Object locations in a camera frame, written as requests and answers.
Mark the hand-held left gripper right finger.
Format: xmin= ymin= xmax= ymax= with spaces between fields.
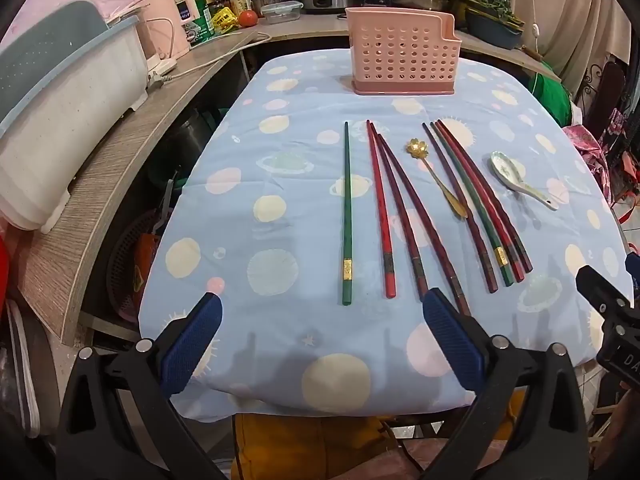
xmin=421 ymin=287 xmax=592 ymax=480

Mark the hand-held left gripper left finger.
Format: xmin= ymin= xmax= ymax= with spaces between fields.
xmin=54 ymin=291 xmax=236 ymax=480

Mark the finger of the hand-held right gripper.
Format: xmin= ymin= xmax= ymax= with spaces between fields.
xmin=575 ymin=265 xmax=635 ymax=317
xmin=625 ymin=252 xmax=640 ymax=306

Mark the dark red chopstick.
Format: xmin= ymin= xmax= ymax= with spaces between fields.
xmin=440 ymin=120 xmax=534 ymax=273
xmin=376 ymin=132 xmax=430 ymax=297
xmin=369 ymin=121 xmax=473 ymax=317
xmin=421 ymin=122 xmax=499 ymax=295

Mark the green chopstick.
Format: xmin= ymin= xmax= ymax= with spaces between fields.
xmin=341 ymin=121 xmax=352 ymax=306
xmin=430 ymin=122 xmax=515 ymax=288

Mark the white ceramic soup spoon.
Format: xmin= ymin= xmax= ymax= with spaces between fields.
xmin=490 ymin=150 xmax=560 ymax=211

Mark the pink perforated utensil basket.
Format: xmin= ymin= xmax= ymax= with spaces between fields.
xmin=345 ymin=7 xmax=463 ymax=97

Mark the pink floral cloth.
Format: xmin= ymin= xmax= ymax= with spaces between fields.
xmin=562 ymin=125 xmax=610 ymax=192

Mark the mustard yellow cloth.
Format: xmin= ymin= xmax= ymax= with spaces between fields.
xmin=230 ymin=400 xmax=523 ymax=480

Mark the blue planet print tablecloth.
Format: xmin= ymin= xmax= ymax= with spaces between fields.
xmin=137 ymin=51 xmax=633 ymax=423

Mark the dark ornate chair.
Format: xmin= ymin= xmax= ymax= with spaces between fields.
xmin=582 ymin=52 xmax=628 ymax=141

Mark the gold flower spoon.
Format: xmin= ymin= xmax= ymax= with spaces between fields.
xmin=405 ymin=138 xmax=469 ymax=220

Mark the green cloth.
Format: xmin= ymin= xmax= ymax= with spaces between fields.
xmin=530 ymin=62 xmax=573 ymax=128

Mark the white plastic tub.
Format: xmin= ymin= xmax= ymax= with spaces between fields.
xmin=0 ymin=15 xmax=151 ymax=235

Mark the beige curtain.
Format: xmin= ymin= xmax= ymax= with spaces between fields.
xmin=510 ymin=0 xmax=631 ymax=106

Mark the blue planter with plants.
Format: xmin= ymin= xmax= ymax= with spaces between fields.
xmin=462 ymin=0 xmax=526 ymax=51

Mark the pink appliance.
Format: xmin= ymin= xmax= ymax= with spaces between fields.
xmin=135 ymin=0 xmax=196 ymax=58

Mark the yellow packet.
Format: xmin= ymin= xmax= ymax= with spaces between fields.
xmin=210 ymin=7 xmax=240 ymax=35

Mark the teal perforated lid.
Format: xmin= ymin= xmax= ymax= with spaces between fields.
xmin=0 ymin=0 xmax=112 ymax=126

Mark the clear food container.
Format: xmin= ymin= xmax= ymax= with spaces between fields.
xmin=260 ymin=1 xmax=304 ymax=25

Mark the small lidded pot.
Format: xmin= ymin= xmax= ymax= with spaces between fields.
xmin=251 ymin=0 xmax=291 ymax=16

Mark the white power cable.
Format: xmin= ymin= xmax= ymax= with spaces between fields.
xmin=170 ymin=31 xmax=273 ymax=81

